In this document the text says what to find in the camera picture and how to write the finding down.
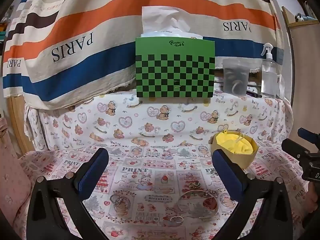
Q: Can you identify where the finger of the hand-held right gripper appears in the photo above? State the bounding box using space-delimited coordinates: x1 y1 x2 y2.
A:
282 138 312 159
297 127 320 146

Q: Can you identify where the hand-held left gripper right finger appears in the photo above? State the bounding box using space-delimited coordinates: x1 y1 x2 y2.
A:
212 149 295 240

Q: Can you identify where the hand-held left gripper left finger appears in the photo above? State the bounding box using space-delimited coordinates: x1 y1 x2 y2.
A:
26 148 111 240

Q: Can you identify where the brown cardboard jewelry box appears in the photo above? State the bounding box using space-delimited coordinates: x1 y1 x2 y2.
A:
211 130 258 169

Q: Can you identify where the person's right hand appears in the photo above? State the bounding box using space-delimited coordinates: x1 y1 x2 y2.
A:
305 182 320 222

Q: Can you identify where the yellow plush toy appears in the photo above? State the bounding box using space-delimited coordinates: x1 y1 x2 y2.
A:
215 131 254 155

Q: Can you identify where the bear print white cloth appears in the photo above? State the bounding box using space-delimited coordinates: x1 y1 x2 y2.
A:
24 90 294 155

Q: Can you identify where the strawberry print pink cloth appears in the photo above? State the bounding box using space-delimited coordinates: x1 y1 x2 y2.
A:
12 140 313 240

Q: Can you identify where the clear spray bottle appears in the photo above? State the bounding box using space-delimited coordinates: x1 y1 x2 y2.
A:
260 42 278 98

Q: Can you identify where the pink cushion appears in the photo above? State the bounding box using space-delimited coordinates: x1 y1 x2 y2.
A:
0 117 32 230

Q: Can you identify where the clear plastic cup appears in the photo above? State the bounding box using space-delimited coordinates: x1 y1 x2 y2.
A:
222 58 251 96

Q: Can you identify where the green checkered tissue box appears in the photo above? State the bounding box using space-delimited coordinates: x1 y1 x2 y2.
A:
135 37 216 99

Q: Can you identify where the striped orange blue blanket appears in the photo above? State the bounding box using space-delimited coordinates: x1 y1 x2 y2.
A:
2 0 284 110

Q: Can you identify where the white tissue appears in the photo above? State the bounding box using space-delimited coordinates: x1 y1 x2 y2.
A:
140 6 192 38

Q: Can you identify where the silver ring cluster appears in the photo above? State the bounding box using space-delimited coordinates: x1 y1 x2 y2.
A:
110 194 125 207

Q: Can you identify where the wooden frame post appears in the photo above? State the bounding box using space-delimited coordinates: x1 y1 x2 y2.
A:
7 95 28 155

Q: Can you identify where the wooden wall shelf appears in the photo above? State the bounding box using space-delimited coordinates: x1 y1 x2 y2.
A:
282 5 320 29

